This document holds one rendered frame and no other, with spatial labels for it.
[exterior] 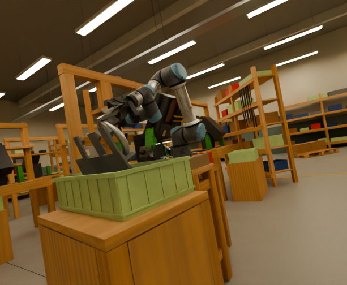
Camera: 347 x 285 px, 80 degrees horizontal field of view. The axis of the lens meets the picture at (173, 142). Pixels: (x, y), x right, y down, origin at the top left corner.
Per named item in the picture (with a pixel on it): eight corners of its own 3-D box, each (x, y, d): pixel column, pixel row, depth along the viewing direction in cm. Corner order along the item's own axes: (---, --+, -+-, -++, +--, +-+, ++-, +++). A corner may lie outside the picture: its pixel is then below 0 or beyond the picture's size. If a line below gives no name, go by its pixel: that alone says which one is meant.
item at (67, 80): (172, 158, 307) (161, 94, 310) (81, 179, 182) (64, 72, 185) (167, 159, 312) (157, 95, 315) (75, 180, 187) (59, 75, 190)
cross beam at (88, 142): (160, 139, 305) (159, 133, 305) (79, 146, 196) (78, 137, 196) (158, 139, 307) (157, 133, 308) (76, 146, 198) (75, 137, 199)
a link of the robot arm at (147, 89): (158, 96, 111) (151, 81, 108) (146, 104, 103) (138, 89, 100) (149, 99, 116) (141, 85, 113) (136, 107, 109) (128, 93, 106)
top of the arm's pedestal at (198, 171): (214, 168, 157) (213, 163, 157) (192, 177, 131) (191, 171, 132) (180, 171, 176) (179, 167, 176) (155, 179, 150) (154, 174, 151)
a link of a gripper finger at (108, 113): (93, 116, 87) (108, 108, 94) (103, 121, 85) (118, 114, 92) (93, 109, 85) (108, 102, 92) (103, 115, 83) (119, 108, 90)
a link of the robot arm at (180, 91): (191, 139, 158) (165, 68, 144) (209, 135, 149) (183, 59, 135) (185, 145, 148) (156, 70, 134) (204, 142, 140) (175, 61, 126)
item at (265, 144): (272, 187, 383) (249, 62, 391) (225, 175, 610) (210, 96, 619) (299, 181, 391) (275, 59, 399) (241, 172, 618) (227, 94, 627)
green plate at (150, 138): (158, 147, 220) (158, 128, 225) (153, 146, 213) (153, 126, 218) (150, 149, 226) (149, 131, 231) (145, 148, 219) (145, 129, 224)
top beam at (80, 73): (162, 94, 311) (161, 88, 311) (63, 72, 185) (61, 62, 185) (157, 95, 316) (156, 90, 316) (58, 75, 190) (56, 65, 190)
